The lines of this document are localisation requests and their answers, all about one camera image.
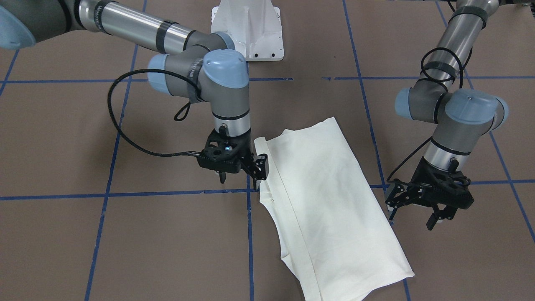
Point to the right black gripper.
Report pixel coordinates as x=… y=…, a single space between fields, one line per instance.
x=247 y=151

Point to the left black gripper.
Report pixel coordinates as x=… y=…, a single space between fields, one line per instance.
x=425 y=173

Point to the cream long-sleeve cat T-shirt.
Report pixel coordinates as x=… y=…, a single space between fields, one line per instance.
x=334 y=236

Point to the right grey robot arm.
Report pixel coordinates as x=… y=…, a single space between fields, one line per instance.
x=200 y=67

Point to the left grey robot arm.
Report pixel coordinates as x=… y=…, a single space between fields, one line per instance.
x=461 y=118

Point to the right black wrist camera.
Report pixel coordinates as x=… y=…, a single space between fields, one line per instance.
x=220 y=156

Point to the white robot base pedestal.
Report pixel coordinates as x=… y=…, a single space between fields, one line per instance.
x=254 y=26

